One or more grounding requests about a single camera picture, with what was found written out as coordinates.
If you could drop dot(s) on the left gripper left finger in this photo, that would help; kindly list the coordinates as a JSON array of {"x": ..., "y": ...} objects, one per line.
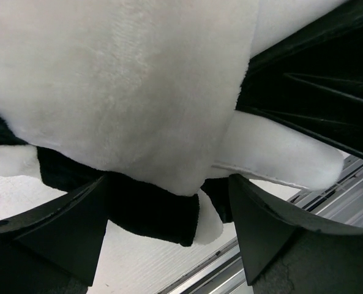
[{"x": 57, "y": 243}]

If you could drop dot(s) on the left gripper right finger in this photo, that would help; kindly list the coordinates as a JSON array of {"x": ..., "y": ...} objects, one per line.
[{"x": 282, "y": 244}]

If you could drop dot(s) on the black white checkered pillowcase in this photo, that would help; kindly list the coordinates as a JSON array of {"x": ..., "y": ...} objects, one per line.
[{"x": 171, "y": 98}]

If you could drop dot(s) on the aluminium front frame rail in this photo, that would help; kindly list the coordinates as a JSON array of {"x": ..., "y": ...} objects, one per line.
[{"x": 224, "y": 272}]

